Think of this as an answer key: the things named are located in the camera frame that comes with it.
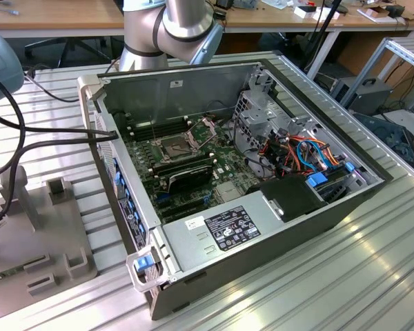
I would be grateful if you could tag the thin metal locking lever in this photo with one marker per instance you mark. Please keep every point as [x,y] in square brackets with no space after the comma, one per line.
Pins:
[153,129]

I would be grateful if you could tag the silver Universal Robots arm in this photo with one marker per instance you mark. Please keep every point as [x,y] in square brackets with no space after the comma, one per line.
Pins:
[179,24]

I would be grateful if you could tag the CPU socket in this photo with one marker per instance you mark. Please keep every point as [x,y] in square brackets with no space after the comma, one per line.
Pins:
[172,149]

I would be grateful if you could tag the black and green expansion card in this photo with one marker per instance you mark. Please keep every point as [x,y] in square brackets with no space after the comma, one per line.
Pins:
[193,179]

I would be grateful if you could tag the green motherboard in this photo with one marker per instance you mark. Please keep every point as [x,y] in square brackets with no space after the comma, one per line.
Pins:
[227,165]

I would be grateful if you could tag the silver chipset heatsink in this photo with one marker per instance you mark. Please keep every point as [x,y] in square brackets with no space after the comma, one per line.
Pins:
[228,192]

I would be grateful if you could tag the black expansion slot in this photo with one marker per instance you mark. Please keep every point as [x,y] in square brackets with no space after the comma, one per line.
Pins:
[188,211]
[183,203]

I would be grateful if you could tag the blue expansion slot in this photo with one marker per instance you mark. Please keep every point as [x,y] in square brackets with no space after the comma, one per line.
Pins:
[163,198]

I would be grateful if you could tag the silver metal drive cage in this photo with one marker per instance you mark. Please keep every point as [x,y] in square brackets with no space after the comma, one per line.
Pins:
[258,119]

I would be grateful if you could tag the RAM slot with black clips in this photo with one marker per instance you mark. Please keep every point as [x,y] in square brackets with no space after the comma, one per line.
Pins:
[143,133]
[143,127]

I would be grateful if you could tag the RAM slot with white clips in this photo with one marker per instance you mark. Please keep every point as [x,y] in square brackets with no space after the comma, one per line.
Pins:
[143,125]
[143,130]

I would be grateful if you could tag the silver power supply unit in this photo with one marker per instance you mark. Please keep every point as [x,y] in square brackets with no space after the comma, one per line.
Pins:
[186,241]

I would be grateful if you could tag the black plastic fan shroud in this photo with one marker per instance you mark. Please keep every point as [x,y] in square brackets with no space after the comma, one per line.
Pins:
[290,198]

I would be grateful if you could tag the blue disk carrier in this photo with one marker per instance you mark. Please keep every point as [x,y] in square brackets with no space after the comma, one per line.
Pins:
[316,180]

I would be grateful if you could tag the open grey PC case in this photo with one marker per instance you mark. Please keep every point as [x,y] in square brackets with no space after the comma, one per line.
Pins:
[262,269]

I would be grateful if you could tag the blue plastic case latch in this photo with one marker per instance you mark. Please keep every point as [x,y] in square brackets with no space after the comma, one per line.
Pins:
[141,263]

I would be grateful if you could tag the small blue plastic clip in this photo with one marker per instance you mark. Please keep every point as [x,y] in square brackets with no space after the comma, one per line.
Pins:
[349,167]

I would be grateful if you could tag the black office chair base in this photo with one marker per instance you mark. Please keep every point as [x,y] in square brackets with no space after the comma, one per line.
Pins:
[67,43]

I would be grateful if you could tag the grey plastic parts rack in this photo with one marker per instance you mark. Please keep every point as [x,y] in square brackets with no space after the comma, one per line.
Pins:
[38,248]

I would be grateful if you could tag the black stand pole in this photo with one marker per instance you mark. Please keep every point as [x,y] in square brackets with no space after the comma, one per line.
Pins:
[328,17]

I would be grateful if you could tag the wooden desk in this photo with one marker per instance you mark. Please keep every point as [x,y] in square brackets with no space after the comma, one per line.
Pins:
[72,17]
[352,25]

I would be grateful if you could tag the open cardboard box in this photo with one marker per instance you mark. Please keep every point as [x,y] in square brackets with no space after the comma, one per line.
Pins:
[372,13]

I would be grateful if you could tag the small black device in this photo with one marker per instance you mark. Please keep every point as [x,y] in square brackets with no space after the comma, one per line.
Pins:
[396,11]

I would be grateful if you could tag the aluminium profile frame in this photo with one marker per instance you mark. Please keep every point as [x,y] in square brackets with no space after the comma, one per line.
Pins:
[405,54]

